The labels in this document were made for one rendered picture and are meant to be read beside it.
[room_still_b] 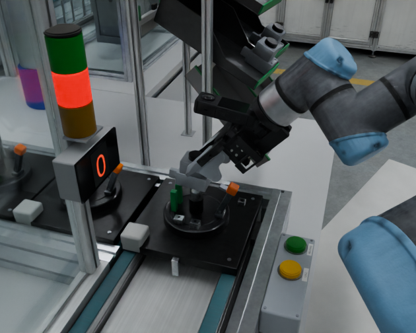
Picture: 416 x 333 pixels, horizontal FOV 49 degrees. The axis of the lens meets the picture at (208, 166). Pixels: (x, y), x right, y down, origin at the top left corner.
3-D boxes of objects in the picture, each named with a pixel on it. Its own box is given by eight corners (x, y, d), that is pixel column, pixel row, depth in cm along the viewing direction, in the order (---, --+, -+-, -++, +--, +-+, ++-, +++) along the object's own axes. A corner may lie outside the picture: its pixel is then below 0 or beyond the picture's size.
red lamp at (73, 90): (98, 96, 68) (94, 64, 65) (80, 110, 64) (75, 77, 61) (69, 92, 69) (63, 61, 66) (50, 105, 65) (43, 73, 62)
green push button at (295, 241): (306, 245, 93) (308, 237, 92) (304, 258, 90) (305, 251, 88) (286, 240, 94) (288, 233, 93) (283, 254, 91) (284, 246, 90)
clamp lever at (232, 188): (225, 210, 95) (240, 185, 91) (222, 216, 94) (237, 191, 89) (210, 202, 95) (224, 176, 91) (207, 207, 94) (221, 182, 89)
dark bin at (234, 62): (275, 71, 109) (290, 45, 105) (253, 90, 100) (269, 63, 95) (182, 7, 113) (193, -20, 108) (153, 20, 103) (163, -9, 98)
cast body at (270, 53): (273, 70, 109) (287, 45, 104) (266, 76, 105) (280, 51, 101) (244, 50, 110) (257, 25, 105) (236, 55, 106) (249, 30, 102)
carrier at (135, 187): (160, 182, 111) (157, 138, 105) (114, 248, 92) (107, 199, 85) (73, 166, 118) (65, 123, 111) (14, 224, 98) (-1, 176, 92)
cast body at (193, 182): (211, 180, 94) (215, 152, 90) (205, 193, 90) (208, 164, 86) (173, 170, 95) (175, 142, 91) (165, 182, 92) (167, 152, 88)
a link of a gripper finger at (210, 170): (201, 198, 87) (235, 168, 83) (178, 177, 86) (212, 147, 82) (203, 191, 90) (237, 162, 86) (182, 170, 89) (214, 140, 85)
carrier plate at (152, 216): (263, 202, 105) (263, 194, 104) (236, 277, 86) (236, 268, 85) (166, 184, 111) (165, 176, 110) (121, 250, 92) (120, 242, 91)
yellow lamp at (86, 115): (102, 125, 71) (98, 96, 68) (86, 141, 67) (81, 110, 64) (74, 121, 72) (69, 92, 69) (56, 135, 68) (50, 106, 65)
